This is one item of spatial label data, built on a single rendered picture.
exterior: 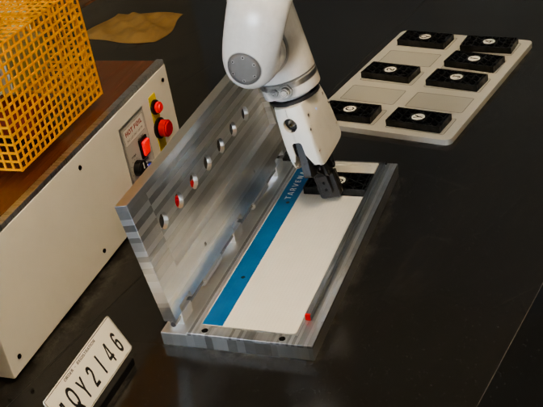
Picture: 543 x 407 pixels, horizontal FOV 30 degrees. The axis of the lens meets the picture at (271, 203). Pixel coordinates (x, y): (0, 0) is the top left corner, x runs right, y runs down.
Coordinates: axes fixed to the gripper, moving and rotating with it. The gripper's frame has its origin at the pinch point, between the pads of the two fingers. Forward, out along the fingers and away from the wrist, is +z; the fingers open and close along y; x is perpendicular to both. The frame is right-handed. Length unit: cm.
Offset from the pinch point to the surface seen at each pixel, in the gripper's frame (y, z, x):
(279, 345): -33.4, 3.4, -2.7
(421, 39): 58, 3, -1
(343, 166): 7.6, 1.6, 0.4
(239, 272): -19.7, 1.1, 7.6
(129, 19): 74, -11, 71
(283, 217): -5.8, 1.4, 6.0
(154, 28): 67, -9, 61
